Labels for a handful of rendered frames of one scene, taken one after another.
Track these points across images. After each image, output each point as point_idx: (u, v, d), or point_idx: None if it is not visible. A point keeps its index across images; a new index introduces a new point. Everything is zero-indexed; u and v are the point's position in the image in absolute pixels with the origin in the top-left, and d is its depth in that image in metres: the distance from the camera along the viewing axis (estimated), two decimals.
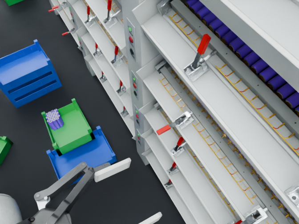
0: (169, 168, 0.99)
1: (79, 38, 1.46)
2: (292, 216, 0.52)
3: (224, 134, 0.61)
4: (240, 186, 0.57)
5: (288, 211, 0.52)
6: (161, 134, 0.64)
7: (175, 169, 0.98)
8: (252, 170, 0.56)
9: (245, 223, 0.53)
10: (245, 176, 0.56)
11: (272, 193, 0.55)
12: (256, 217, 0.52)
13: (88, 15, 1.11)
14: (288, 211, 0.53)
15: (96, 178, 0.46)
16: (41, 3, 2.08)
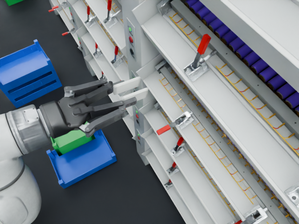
0: (169, 168, 0.99)
1: (79, 38, 1.46)
2: (292, 216, 0.52)
3: (224, 134, 0.61)
4: (240, 186, 0.57)
5: (288, 211, 0.52)
6: (161, 134, 0.64)
7: (175, 169, 0.98)
8: (252, 170, 0.56)
9: (245, 223, 0.53)
10: (245, 176, 0.56)
11: (272, 193, 0.55)
12: (256, 217, 0.52)
13: (88, 15, 1.11)
14: (288, 211, 0.53)
15: None
16: (41, 3, 2.08)
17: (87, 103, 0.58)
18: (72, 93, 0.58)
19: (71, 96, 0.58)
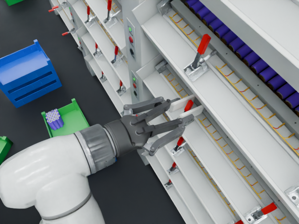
0: (169, 168, 0.99)
1: (79, 38, 1.46)
2: None
3: None
4: (247, 181, 0.57)
5: None
6: (190, 106, 0.60)
7: (175, 169, 0.98)
8: None
9: (260, 213, 0.52)
10: (252, 171, 0.56)
11: None
12: None
13: (88, 15, 1.11)
14: None
15: (171, 107, 0.61)
16: (41, 3, 2.08)
17: (151, 128, 0.57)
18: (151, 146, 0.55)
19: (149, 143, 0.55)
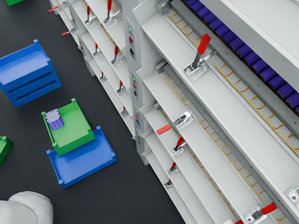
0: (169, 168, 0.99)
1: (79, 38, 1.46)
2: None
3: None
4: (247, 182, 0.57)
5: None
6: (161, 134, 0.64)
7: (175, 169, 0.98)
8: None
9: (260, 213, 0.52)
10: (252, 171, 0.56)
11: None
12: None
13: (88, 15, 1.11)
14: None
15: None
16: (41, 3, 2.08)
17: None
18: None
19: None
